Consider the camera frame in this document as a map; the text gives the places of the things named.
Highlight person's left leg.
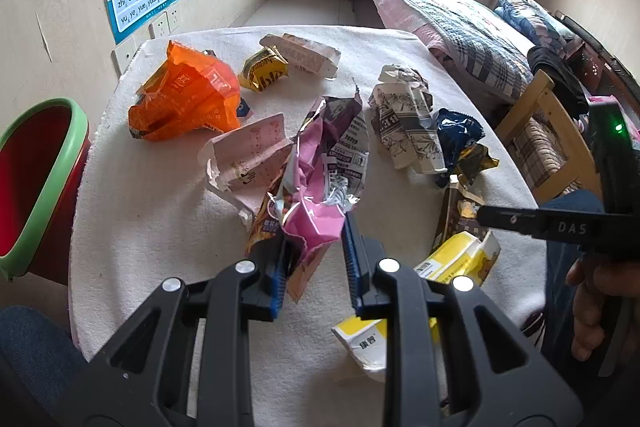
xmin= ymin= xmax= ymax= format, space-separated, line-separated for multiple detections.
xmin=0 ymin=306 xmax=88 ymax=413

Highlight dark blue snack bag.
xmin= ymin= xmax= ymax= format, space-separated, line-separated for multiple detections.
xmin=432 ymin=108 xmax=501 ymax=188

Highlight wooden chair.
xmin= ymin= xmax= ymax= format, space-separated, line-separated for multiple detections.
xmin=495 ymin=69 xmax=606 ymax=202

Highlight red bin with green rim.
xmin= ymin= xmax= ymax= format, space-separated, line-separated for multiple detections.
xmin=0 ymin=98 xmax=91 ymax=283

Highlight plaid quilt bed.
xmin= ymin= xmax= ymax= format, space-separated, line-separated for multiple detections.
xmin=355 ymin=0 xmax=536 ymax=102

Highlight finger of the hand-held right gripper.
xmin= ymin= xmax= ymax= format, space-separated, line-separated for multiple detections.
xmin=477 ymin=205 xmax=542 ymax=235

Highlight white patterned crumpled bag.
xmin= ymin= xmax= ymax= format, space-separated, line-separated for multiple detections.
xmin=369 ymin=64 xmax=448 ymax=175

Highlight yellow white paper box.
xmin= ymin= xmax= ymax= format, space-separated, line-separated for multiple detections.
xmin=331 ymin=314 xmax=441 ymax=383

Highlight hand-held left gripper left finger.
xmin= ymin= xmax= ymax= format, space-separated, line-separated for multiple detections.
xmin=55 ymin=239 xmax=296 ymax=427

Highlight plaid chair cushion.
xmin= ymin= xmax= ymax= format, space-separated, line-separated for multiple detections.
xmin=510 ymin=117 xmax=583 ymax=202

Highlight yellow tissue packet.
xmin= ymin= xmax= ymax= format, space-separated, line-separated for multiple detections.
xmin=414 ymin=231 xmax=502 ymax=283

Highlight white table cloth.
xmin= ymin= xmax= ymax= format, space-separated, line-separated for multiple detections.
xmin=67 ymin=25 xmax=548 ymax=427

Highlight pink purple foil wrapper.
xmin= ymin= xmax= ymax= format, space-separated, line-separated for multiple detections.
xmin=280 ymin=94 xmax=371 ymax=303

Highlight person's right hand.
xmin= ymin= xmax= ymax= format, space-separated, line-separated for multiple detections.
xmin=565 ymin=256 xmax=623 ymax=362

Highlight white wall plate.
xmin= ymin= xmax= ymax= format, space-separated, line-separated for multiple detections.
xmin=111 ymin=42 xmax=136 ymax=75

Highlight brown foil snack wrapper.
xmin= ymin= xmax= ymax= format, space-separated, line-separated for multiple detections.
xmin=432 ymin=177 xmax=493 ymax=253
xmin=245 ymin=193 xmax=290 ymax=260

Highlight pale dotted paper carton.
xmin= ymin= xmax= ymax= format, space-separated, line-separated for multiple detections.
xmin=198 ymin=114 xmax=296 ymax=228

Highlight blue floral folded quilt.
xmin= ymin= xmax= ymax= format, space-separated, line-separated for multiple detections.
xmin=492 ymin=0 xmax=576 ymax=52

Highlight dark clothes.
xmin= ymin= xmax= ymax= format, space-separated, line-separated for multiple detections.
xmin=527 ymin=46 xmax=591 ymax=118

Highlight dark wooden headboard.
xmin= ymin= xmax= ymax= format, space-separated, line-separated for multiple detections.
xmin=554 ymin=9 xmax=640 ymax=100

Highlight person's right leg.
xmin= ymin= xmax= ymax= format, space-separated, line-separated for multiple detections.
xmin=540 ymin=189 xmax=608 ymax=353

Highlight person's leg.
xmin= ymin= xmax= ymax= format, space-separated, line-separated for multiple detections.
xmin=540 ymin=189 xmax=608 ymax=353
xmin=0 ymin=306 xmax=88 ymax=413

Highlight orange snack bag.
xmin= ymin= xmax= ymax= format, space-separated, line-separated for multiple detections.
xmin=127 ymin=39 xmax=243 ymax=142

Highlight yellow snack wrapper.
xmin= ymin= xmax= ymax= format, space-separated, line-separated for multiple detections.
xmin=237 ymin=47 xmax=291 ymax=94

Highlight cream printed paper carton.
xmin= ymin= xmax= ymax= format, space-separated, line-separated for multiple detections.
xmin=259 ymin=33 xmax=342 ymax=80

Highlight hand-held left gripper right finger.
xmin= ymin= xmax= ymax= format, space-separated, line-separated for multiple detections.
xmin=341 ymin=211 xmax=586 ymax=427

